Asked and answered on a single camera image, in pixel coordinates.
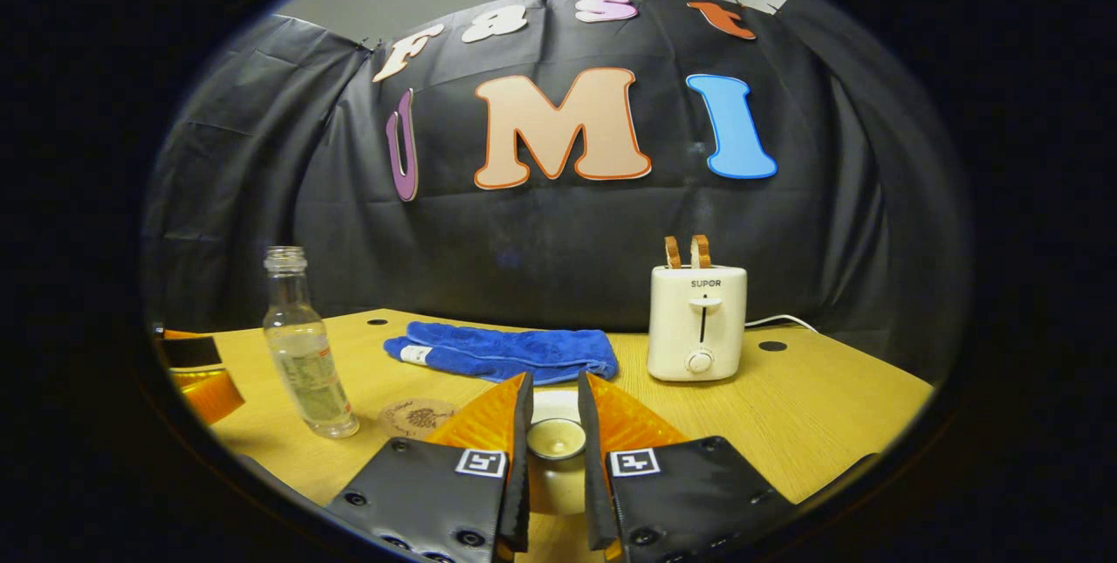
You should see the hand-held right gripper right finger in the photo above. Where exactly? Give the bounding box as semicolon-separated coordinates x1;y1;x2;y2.
578;372;798;563

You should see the black backdrop cloth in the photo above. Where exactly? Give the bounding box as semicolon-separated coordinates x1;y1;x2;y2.
140;0;974;386

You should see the blue towel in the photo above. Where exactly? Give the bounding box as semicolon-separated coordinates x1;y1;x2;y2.
384;321;620;387

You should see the yellow teacup lid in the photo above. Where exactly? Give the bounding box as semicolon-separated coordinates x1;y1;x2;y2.
526;417;588;517

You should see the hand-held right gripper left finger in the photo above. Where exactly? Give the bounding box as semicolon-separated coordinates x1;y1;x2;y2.
325;372;535;563

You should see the round wooden coaster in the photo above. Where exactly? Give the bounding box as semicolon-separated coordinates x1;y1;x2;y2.
378;397;460;443

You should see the clear water bottle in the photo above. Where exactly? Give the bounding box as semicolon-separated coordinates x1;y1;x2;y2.
263;246;360;440

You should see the cream toaster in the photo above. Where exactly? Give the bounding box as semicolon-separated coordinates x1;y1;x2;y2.
648;264;749;383

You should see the white power cable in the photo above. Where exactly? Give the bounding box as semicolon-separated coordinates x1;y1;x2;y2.
744;314;820;334

